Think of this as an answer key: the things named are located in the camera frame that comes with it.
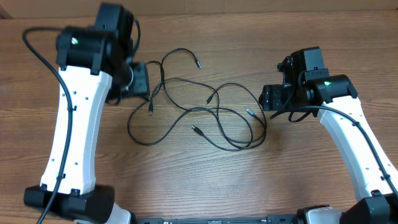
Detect short black usb cable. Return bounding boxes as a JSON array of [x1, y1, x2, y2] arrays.
[[148, 47, 202, 116]]

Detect long black usb cable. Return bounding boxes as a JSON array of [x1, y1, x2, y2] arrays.
[[127, 60, 254, 146]]

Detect black cable silver plugs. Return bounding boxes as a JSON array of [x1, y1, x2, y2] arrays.
[[191, 82, 268, 152]]

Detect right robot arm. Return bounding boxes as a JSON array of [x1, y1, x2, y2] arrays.
[[259, 47, 397, 224]]

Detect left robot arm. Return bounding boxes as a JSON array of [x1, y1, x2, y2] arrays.
[[24, 2, 150, 223]]

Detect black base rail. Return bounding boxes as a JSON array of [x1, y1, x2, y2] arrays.
[[133, 213, 354, 224]]

